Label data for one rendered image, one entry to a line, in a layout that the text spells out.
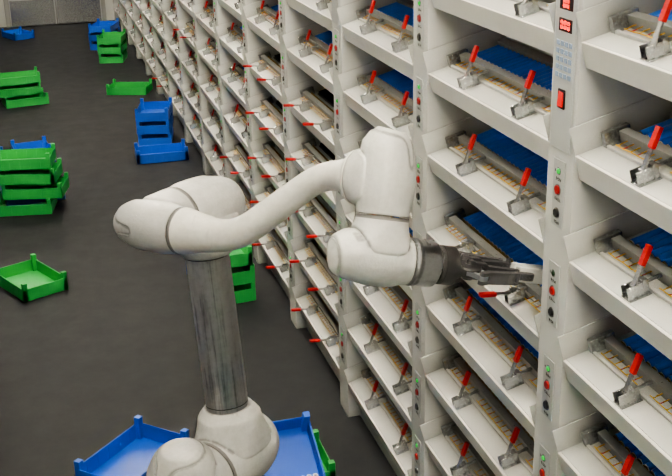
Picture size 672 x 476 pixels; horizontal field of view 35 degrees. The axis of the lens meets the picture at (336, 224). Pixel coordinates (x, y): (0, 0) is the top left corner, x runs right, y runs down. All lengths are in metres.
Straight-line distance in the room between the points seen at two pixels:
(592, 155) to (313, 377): 2.15
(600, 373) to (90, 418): 2.13
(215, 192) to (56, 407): 1.58
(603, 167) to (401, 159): 0.37
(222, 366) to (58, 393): 1.45
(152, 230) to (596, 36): 0.98
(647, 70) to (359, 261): 0.62
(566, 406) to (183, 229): 0.83
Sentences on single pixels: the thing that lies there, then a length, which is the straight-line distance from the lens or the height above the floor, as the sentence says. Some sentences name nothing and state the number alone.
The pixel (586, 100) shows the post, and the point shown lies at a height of 1.38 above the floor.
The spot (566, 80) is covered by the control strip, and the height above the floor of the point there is 1.40.
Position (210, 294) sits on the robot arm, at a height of 0.83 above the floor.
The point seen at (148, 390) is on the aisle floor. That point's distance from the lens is 3.81.
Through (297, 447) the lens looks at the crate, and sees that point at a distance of 3.22.
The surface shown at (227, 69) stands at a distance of 5.25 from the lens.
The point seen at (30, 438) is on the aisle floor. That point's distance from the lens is 3.63.
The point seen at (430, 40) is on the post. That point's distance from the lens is 2.46.
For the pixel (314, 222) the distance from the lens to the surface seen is 3.76.
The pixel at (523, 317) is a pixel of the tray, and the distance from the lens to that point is 2.15.
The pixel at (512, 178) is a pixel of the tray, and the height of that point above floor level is 1.12.
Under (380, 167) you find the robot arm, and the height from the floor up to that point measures 1.23.
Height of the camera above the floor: 1.80
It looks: 20 degrees down
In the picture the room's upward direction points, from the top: 1 degrees counter-clockwise
